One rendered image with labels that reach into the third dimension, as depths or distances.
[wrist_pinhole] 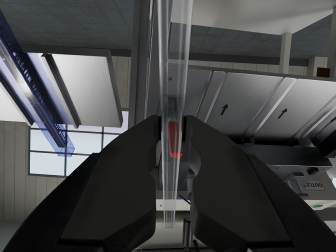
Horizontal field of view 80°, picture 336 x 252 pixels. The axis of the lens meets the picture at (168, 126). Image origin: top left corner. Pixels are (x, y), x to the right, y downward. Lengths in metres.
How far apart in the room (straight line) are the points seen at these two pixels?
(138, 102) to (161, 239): 0.35
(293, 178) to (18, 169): 4.48
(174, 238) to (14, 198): 4.43
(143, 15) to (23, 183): 4.34
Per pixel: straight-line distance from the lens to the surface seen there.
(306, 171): 0.51
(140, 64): 0.52
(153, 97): 0.31
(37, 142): 4.33
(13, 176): 4.75
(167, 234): 0.58
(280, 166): 0.46
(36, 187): 4.56
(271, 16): 1.03
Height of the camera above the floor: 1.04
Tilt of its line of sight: 4 degrees up
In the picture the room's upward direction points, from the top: 177 degrees counter-clockwise
